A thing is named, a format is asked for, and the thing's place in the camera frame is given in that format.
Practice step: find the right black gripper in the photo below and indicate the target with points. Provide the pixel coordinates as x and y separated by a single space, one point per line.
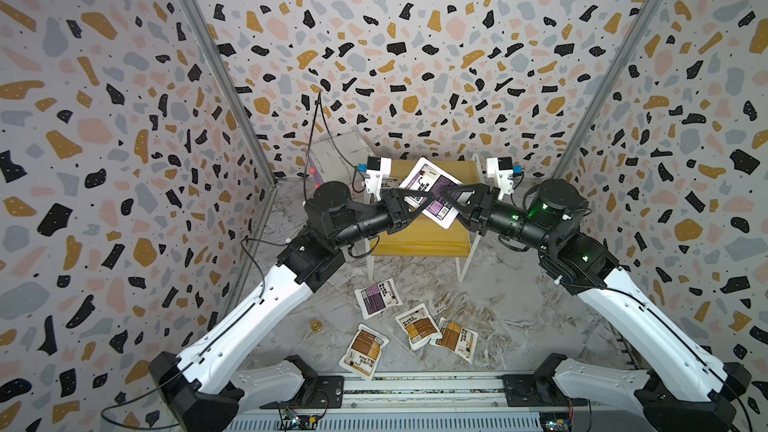
479 222

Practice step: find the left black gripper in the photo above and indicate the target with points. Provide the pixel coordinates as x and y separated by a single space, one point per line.
394 211

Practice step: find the purple coffee bag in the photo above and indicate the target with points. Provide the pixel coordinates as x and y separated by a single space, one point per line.
377 298
432 177

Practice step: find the two-tier wooden white shelf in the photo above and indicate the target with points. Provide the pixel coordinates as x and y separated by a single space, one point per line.
422 239

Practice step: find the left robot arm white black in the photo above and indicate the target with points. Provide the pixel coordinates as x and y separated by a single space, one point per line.
204 386

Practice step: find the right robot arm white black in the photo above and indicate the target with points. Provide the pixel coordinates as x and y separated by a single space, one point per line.
683 388

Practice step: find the white box behind shelf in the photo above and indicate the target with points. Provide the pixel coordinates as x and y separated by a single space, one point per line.
328 162

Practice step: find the brown coffee bag middle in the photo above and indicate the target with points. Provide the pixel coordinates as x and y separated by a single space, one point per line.
419 325

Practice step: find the brown coffee bag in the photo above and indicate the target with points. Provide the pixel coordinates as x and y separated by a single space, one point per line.
457 339
419 325
364 352

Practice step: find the brown coffee bag right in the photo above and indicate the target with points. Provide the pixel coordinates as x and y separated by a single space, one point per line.
457 339

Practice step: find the brown coffee bag front left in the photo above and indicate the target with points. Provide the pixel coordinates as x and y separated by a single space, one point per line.
364 352

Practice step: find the small brass knob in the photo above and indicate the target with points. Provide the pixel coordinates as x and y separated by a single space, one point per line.
316 326

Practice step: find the left corner aluminium profile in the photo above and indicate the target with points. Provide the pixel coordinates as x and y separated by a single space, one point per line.
209 49

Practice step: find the corner aluminium profile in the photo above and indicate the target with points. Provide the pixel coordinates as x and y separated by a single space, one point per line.
624 54
209 49

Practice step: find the right corner aluminium profile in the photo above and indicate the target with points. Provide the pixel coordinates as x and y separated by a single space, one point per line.
624 54

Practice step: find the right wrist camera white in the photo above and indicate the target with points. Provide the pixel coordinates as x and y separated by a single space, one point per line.
504 174

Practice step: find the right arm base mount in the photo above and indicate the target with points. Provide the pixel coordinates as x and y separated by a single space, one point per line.
528 390

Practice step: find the aluminium front rail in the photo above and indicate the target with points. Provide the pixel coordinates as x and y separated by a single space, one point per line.
436 401

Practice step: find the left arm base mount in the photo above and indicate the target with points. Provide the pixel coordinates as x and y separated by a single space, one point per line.
323 392

